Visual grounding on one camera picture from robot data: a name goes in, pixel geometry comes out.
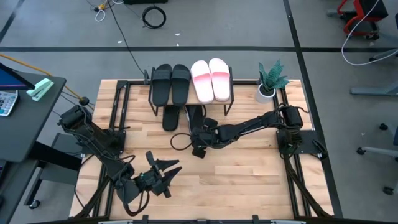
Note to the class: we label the black flip-flop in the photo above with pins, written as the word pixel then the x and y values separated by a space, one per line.
pixel 171 119
pixel 195 113

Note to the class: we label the dark grey desk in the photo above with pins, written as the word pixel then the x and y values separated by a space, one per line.
pixel 25 133

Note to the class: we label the white calculator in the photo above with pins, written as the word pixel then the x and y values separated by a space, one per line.
pixel 7 102

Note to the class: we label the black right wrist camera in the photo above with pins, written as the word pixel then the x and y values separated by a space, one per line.
pixel 199 152

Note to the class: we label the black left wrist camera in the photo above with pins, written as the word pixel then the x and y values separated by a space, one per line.
pixel 150 159

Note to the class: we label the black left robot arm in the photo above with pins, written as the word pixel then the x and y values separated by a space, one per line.
pixel 99 149

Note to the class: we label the wooden shelf with black frame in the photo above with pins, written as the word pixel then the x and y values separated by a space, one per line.
pixel 189 101

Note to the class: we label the black metal table frame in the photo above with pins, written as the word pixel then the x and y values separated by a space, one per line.
pixel 287 174

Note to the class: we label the red and black chair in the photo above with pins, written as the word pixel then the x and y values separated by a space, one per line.
pixel 357 14

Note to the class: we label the green plant in white pot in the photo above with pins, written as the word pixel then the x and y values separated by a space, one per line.
pixel 270 81

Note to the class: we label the grey table foot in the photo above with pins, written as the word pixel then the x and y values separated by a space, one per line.
pixel 373 91

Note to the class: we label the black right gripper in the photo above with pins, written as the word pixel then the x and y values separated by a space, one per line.
pixel 205 138

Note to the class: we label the dark monitor screen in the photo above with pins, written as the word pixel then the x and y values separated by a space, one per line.
pixel 12 79

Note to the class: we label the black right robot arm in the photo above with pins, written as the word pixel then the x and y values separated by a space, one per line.
pixel 255 124

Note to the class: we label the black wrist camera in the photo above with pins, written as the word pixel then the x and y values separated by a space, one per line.
pixel 199 152
pixel 150 159

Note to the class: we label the office chair base with casters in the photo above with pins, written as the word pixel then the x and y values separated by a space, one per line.
pixel 373 151

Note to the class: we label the black slide sandal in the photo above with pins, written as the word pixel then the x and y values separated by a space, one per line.
pixel 181 85
pixel 161 85

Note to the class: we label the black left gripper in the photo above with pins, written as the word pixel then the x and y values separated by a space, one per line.
pixel 152 182

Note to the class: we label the mint green stapler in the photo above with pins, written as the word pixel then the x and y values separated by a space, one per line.
pixel 39 89

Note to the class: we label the black round knob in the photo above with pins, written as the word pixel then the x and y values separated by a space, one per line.
pixel 84 101

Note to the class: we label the pink slide sandal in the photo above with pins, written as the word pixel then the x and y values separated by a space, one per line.
pixel 219 79
pixel 202 82

